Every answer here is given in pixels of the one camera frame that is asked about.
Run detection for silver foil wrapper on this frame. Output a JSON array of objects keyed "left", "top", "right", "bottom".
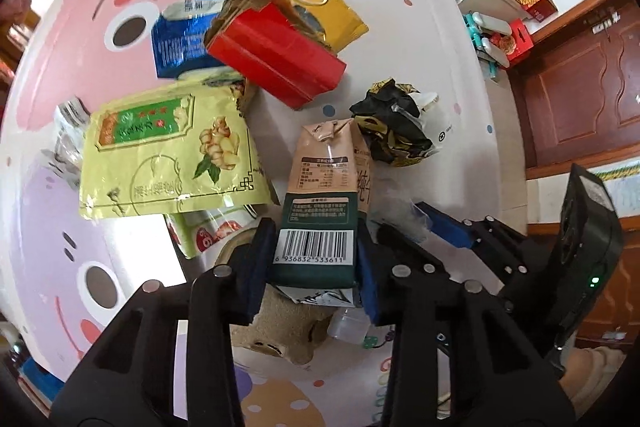
[{"left": 40, "top": 96, "right": 91, "bottom": 191}]

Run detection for small clear plastic bottle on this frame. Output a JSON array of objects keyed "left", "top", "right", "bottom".
[{"left": 326, "top": 308, "right": 371, "bottom": 345}]

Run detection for green white snack wrapper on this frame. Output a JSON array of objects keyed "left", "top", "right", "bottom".
[{"left": 164, "top": 205, "right": 257, "bottom": 259}]

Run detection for brown green milk carton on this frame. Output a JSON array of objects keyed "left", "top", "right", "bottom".
[{"left": 271, "top": 119, "right": 371, "bottom": 308}]

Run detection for yellow paper bag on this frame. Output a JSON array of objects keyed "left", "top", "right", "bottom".
[{"left": 290, "top": 0, "right": 369, "bottom": 53}]

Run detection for brown wooden door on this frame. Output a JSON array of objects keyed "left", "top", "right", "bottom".
[{"left": 509, "top": 0, "right": 639, "bottom": 178}]

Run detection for crumpled black gold wrapper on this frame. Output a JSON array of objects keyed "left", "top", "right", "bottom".
[{"left": 349, "top": 78, "right": 452, "bottom": 167}]

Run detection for red cardboard box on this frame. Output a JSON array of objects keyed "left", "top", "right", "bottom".
[{"left": 205, "top": 2, "right": 346, "bottom": 109}]

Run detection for blue foil snack bag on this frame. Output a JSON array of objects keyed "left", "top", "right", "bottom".
[{"left": 151, "top": 0, "right": 224, "bottom": 79}]

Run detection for yellow ginger tea bag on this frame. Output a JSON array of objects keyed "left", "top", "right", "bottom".
[{"left": 79, "top": 70, "right": 277, "bottom": 220}]

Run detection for cartoon patterned tablecloth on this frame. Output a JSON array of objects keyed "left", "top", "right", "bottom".
[{"left": 1, "top": 0, "right": 499, "bottom": 426}]

